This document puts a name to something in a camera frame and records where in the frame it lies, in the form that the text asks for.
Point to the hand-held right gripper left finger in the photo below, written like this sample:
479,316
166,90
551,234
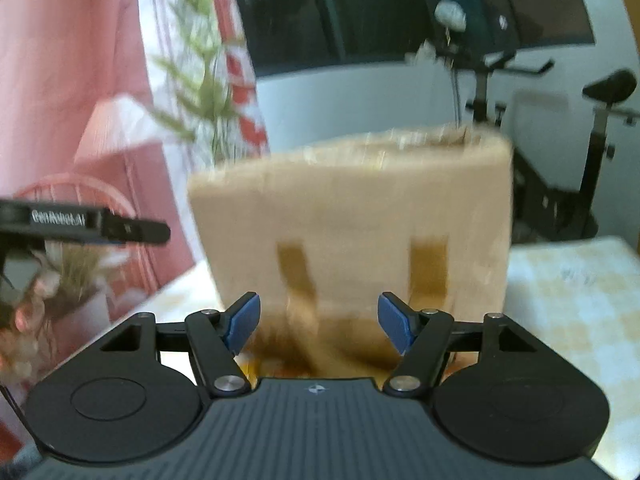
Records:
245,320

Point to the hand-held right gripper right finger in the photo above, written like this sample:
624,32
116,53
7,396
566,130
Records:
395,322

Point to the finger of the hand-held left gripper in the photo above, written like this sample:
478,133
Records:
140,230

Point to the brown cardboard box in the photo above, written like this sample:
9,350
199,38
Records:
350,210

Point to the yellow checkered tablecloth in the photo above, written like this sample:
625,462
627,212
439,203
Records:
575,320

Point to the black exercise bike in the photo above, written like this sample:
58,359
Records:
560,180

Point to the metal pole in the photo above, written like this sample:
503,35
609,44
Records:
456,90

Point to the crumpled white cloth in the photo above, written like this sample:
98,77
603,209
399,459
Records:
424,51

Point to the white cap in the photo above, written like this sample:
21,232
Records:
451,15

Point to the dark framed window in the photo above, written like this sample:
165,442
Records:
375,5

